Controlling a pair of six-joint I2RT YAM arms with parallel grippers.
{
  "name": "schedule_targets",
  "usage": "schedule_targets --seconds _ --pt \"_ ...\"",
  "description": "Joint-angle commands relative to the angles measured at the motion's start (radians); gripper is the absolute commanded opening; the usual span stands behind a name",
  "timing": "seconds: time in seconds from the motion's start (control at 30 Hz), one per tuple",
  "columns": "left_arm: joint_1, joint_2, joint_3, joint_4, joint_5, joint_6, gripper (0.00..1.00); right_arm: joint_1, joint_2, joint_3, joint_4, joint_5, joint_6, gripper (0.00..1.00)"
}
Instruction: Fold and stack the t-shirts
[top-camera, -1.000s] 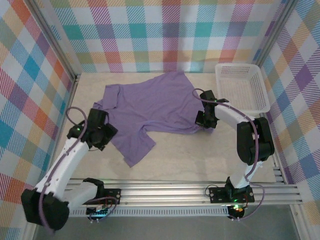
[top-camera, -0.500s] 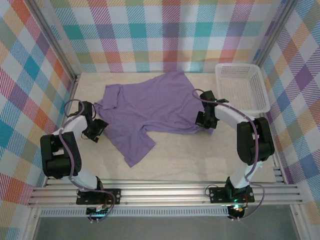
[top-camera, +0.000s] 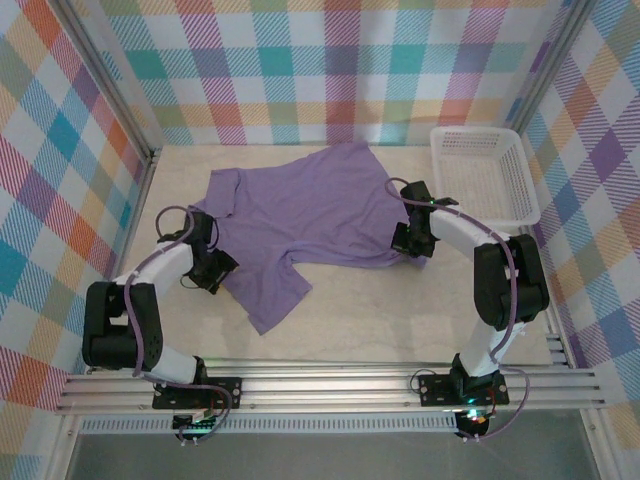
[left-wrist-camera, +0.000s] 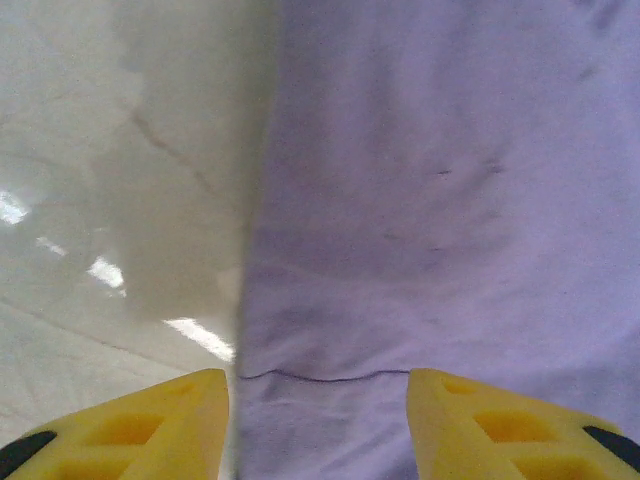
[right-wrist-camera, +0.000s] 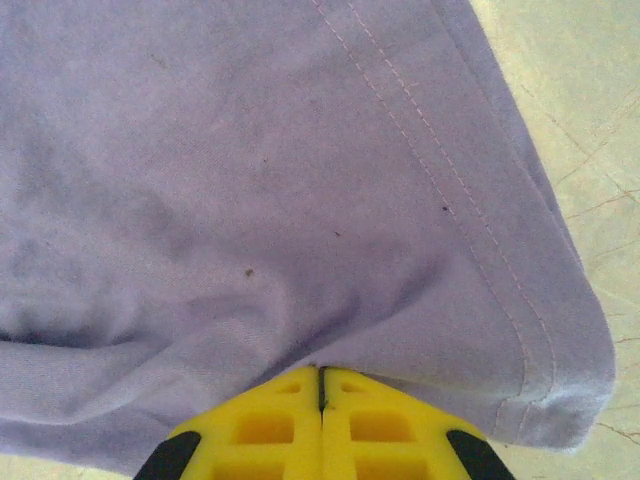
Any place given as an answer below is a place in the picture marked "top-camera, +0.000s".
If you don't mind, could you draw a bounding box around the purple t-shirt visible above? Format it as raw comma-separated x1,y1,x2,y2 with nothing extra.
188,141,427,338

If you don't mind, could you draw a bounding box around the grey slotted cable duct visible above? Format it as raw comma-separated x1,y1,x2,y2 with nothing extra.
78,416,459,436

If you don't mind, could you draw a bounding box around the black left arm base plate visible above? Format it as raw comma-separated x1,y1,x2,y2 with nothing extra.
151,374,244,411

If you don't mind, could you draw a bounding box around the aluminium corner post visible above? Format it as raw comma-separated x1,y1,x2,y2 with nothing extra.
503,0,594,137
60,0,162,167

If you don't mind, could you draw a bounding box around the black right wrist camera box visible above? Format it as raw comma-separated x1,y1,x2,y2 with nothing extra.
390,221,411,255

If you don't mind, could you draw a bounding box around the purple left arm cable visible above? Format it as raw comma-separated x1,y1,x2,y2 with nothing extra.
126,203,202,379

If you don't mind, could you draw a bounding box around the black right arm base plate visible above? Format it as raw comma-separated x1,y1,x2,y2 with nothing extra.
416,371,511,407

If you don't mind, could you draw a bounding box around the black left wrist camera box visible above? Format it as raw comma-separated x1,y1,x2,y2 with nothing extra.
213,248,240,284

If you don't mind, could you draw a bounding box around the white plastic mesh basket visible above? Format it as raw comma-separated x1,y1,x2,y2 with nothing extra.
429,125,542,233

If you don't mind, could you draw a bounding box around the aluminium frame rail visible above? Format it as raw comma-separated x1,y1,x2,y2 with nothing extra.
53,368,609,417

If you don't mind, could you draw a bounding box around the aluminium side rail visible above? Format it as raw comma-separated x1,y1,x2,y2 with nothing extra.
541,294,582,372

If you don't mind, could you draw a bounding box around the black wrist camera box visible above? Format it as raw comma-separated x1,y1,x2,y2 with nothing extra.
213,248,240,284
390,221,411,255

